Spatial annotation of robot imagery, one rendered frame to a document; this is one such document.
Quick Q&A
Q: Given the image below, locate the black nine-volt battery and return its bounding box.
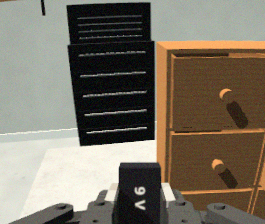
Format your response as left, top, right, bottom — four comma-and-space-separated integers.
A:
118, 162, 161, 224

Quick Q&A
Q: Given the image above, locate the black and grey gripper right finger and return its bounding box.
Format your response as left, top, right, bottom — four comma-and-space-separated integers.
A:
160, 183, 265, 224

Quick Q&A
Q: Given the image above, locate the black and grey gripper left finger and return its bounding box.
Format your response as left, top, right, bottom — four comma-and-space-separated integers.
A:
8, 183, 120, 224

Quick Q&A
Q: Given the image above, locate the brown wooden chest of drawers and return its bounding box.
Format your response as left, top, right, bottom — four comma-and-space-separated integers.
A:
156, 41, 265, 214

